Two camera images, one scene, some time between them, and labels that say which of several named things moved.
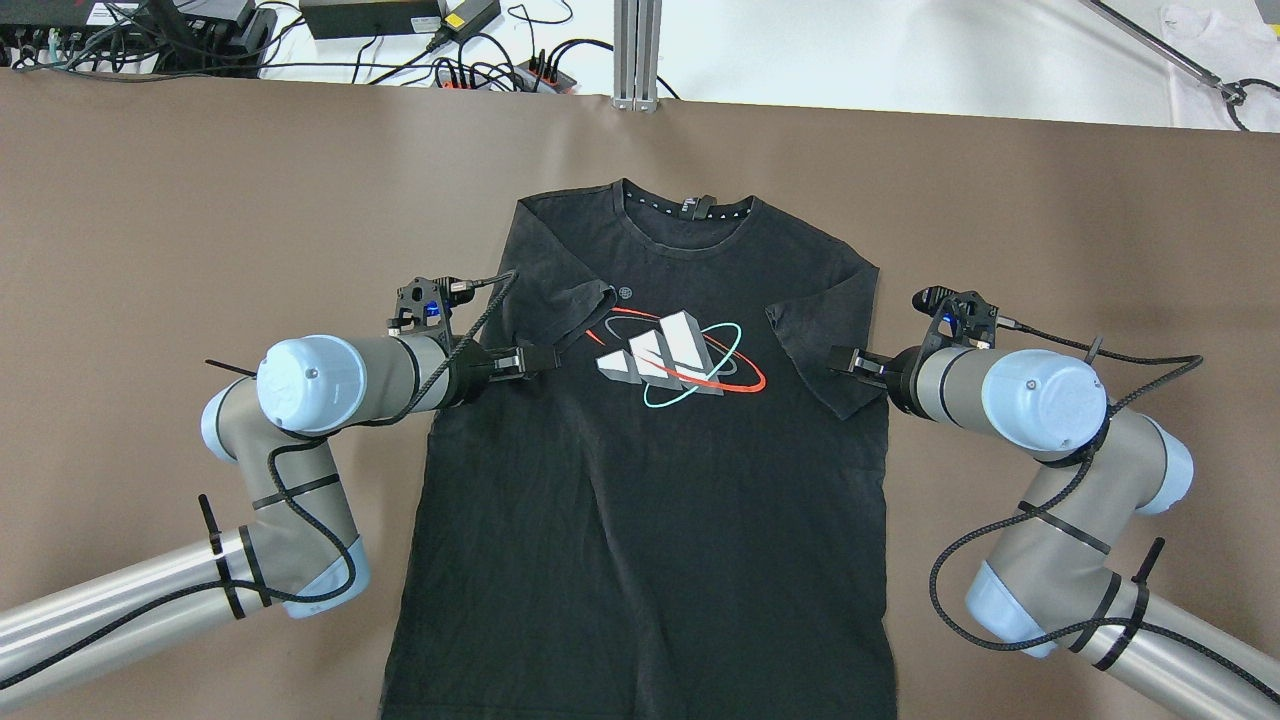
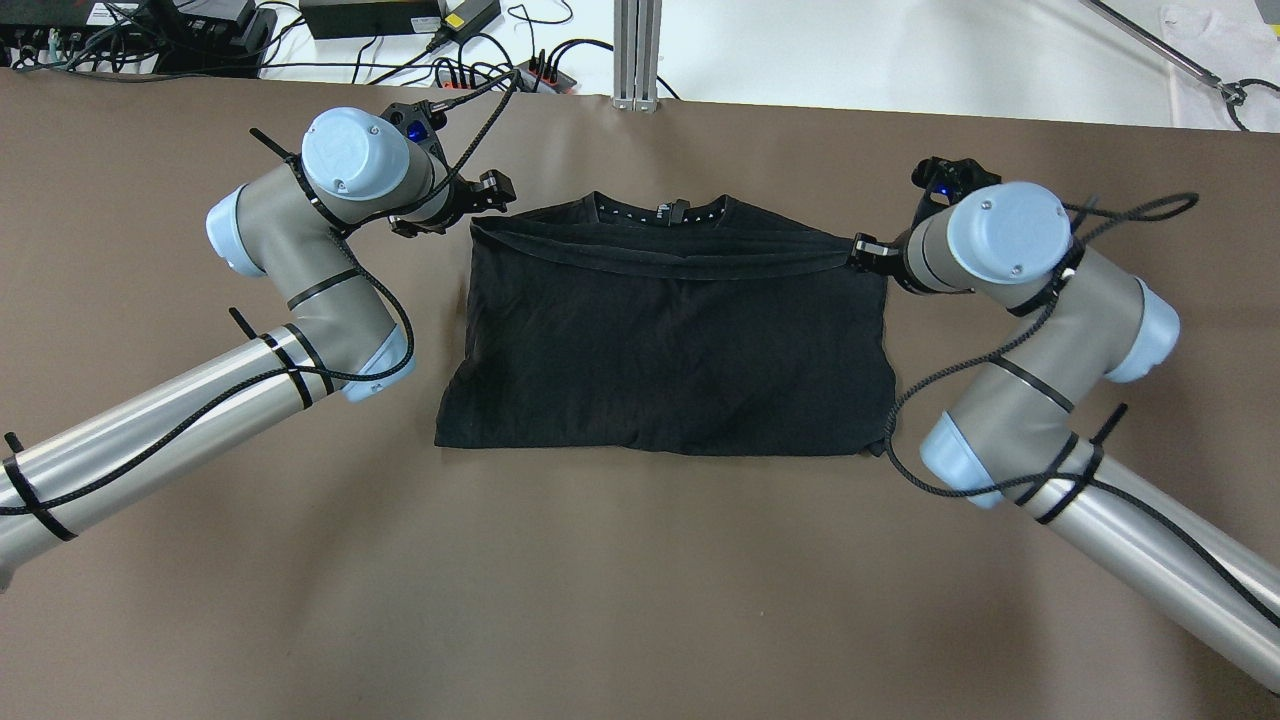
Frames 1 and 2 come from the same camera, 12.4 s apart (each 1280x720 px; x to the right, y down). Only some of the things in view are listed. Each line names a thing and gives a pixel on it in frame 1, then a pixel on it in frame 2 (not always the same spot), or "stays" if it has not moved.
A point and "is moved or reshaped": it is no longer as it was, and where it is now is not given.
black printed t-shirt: x=682 y=514 is moved or reshaped
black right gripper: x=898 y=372 → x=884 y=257
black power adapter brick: x=328 y=19 stays
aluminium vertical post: x=637 y=41 stays
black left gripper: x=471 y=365 → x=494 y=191
